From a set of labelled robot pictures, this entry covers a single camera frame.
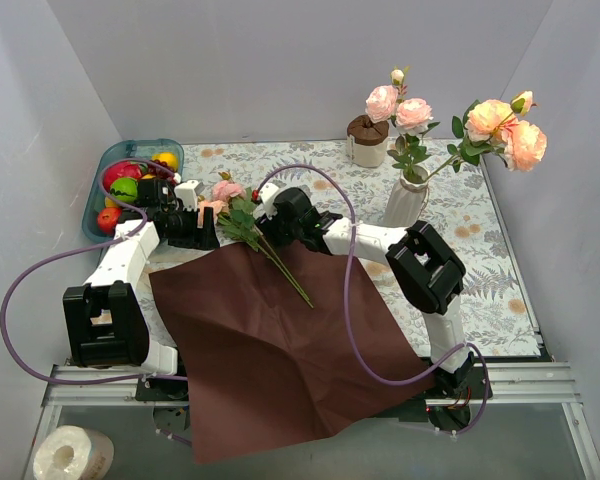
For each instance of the white ribbed ceramic vase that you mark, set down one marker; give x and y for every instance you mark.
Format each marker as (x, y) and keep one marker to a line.
(407, 199)

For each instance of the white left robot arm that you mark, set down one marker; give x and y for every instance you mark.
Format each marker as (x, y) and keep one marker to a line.
(105, 323)

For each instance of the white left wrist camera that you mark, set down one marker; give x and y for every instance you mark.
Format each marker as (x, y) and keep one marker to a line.
(187, 194)

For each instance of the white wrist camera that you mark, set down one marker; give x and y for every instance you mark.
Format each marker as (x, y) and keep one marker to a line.
(187, 194)
(264, 199)

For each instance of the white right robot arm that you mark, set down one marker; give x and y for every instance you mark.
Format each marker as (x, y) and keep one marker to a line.
(427, 270)

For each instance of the peach rose stem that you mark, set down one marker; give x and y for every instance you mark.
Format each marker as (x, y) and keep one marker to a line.
(495, 127)

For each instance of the brown topped white jar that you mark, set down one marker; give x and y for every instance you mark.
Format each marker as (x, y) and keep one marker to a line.
(366, 142)

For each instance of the purple toy grapes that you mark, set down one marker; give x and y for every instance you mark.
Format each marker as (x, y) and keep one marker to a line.
(161, 171)

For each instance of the floral patterned table mat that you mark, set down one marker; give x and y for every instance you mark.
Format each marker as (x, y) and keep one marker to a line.
(495, 313)

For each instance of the red wrapping paper sheet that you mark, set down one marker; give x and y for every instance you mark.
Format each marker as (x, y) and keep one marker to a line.
(264, 369)

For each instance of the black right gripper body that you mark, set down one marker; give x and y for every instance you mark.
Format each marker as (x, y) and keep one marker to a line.
(269, 226)

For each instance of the red toy apple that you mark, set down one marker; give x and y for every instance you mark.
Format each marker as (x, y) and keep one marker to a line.
(108, 219)

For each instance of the yellow toy lemon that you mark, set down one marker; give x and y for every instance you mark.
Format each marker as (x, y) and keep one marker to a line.
(167, 159)

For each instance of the green toy watermelon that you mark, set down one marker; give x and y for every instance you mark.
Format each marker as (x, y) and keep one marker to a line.
(124, 189)

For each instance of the red toy dragon fruit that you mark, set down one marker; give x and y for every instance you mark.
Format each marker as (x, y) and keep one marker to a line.
(126, 169)

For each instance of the white tissue paper roll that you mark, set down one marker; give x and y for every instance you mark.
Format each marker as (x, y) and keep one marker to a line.
(72, 452)

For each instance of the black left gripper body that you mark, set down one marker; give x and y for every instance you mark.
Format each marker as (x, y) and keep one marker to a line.
(205, 230)

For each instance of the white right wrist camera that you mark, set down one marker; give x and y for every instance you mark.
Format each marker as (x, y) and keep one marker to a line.
(264, 199)

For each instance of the pink rose stem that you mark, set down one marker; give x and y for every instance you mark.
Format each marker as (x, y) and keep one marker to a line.
(412, 118)
(233, 211)

